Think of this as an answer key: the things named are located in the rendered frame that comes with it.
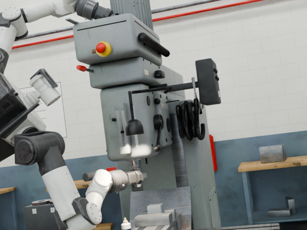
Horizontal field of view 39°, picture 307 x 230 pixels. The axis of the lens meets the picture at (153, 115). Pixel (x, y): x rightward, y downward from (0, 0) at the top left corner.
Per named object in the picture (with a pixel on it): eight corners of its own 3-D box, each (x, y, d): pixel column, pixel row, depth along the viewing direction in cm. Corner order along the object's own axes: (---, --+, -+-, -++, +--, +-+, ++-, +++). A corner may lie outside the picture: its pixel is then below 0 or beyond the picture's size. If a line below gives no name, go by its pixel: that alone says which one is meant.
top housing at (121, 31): (137, 51, 168) (131, 10, 169) (74, 62, 174) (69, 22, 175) (164, 65, 214) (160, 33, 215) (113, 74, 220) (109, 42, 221)
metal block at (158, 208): (162, 219, 185) (160, 205, 185) (148, 220, 186) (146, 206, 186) (164, 216, 190) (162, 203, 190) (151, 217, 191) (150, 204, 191)
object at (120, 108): (129, 153, 178) (123, 102, 179) (120, 154, 179) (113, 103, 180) (132, 152, 182) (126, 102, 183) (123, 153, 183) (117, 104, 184)
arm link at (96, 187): (113, 172, 174) (108, 191, 161) (104, 189, 177) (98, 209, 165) (98, 166, 173) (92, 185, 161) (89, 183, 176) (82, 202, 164)
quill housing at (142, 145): (152, 157, 179) (142, 81, 181) (105, 163, 184) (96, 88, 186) (162, 154, 198) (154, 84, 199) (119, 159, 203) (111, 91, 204)
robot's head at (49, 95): (40, 109, 160) (59, 94, 161) (23, 88, 160) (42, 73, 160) (44, 110, 166) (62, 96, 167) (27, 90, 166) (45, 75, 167)
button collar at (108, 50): (110, 54, 169) (108, 39, 169) (96, 57, 170) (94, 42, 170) (112, 55, 171) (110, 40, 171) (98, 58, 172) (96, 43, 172)
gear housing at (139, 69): (145, 79, 177) (141, 55, 178) (89, 88, 183) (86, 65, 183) (163, 86, 210) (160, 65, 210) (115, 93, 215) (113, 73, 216)
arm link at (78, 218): (109, 201, 163) (101, 235, 146) (87, 212, 166) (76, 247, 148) (93, 180, 160) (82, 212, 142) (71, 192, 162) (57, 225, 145)
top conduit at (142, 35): (146, 40, 170) (145, 31, 170) (136, 42, 171) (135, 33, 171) (170, 56, 214) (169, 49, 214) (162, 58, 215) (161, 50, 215)
